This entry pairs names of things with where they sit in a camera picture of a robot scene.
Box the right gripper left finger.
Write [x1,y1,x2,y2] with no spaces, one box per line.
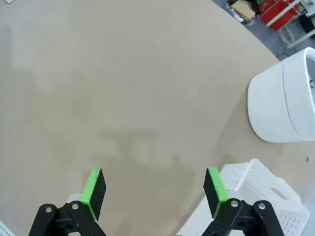
[28,168,108,236]

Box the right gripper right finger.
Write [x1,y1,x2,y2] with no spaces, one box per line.
[201,167,285,236]

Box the white perforated plastic basket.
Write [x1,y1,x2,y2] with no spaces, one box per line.
[176,158,310,236]

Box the white round trash bin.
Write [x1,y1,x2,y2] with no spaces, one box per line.
[247,47,315,144]

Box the open cardboard box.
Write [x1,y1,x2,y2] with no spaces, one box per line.
[230,0,256,21]

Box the red recycling bin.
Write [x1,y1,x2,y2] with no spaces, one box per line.
[259,0,303,32]

